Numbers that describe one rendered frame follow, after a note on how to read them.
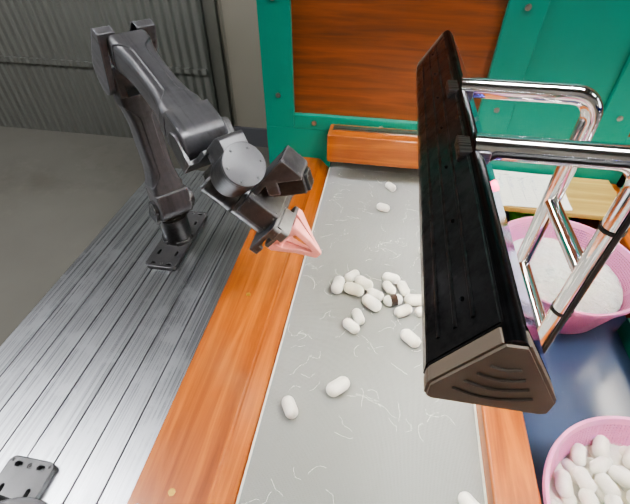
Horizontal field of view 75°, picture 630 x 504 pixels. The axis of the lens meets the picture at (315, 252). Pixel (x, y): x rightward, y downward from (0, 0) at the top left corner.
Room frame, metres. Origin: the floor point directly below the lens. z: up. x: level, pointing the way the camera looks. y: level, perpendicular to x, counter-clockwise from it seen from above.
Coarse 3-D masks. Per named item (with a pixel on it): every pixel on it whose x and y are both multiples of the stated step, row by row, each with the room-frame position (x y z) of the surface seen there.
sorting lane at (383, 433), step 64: (384, 192) 0.82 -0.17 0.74; (320, 256) 0.60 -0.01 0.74; (384, 256) 0.60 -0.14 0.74; (320, 320) 0.44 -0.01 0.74; (384, 320) 0.44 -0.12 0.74; (320, 384) 0.32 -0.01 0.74; (384, 384) 0.32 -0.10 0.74; (256, 448) 0.23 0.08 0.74; (320, 448) 0.23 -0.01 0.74; (384, 448) 0.23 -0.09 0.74; (448, 448) 0.23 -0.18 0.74
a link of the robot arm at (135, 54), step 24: (144, 24) 0.71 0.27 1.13; (96, 48) 0.68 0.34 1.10; (120, 48) 0.65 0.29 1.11; (144, 48) 0.66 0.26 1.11; (96, 72) 0.73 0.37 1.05; (120, 72) 0.67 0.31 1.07; (144, 72) 0.61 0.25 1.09; (168, 72) 0.62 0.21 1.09; (144, 96) 0.62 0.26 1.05; (168, 96) 0.57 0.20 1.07; (192, 96) 0.58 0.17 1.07; (168, 120) 0.53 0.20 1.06; (192, 120) 0.53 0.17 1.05; (216, 120) 0.55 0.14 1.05; (168, 144) 0.55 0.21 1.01; (192, 144) 0.51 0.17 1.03
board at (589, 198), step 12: (576, 180) 0.82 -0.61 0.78; (588, 180) 0.82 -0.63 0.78; (600, 180) 0.82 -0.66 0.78; (576, 192) 0.77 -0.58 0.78; (588, 192) 0.77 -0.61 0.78; (600, 192) 0.77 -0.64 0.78; (612, 192) 0.77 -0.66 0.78; (576, 204) 0.72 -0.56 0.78; (588, 204) 0.72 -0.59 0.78; (600, 204) 0.72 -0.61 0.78; (576, 216) 0.69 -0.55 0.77; (588, 216) 0.69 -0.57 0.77; (600, 216) 0.68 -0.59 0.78
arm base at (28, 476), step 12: (24, 456) 0.24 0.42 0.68; (12, 468) 0.22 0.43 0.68; (24, 468) 0.22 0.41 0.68; (36, 468) 0.22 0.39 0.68; (48, 468) 0.22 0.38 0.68; (0, 480) 0.21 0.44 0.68; (12, 480) 0.21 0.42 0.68; (24, 480) 0.21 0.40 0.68; (36, 480) 0.21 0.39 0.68; (48, 480) 0.21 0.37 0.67; (0, 492) 0.19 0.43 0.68; (12, 492) 0.19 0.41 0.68; (24, 492) 0.19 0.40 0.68; (36, 492) 0.19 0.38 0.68
